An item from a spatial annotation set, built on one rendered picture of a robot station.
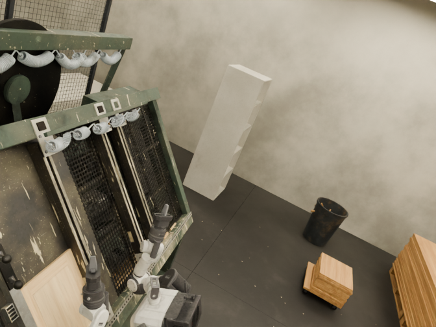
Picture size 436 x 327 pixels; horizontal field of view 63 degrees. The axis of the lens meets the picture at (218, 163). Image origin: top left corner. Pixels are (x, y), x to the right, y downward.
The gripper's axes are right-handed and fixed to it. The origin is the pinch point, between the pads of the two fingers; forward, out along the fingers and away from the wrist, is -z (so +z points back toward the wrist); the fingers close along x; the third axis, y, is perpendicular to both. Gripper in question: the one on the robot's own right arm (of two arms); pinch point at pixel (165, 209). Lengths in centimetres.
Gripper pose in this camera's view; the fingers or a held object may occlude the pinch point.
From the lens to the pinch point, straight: 200.4
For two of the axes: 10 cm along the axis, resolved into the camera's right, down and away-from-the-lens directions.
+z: -3.3, 9.4, 1.0
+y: -7.0, -3.2, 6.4
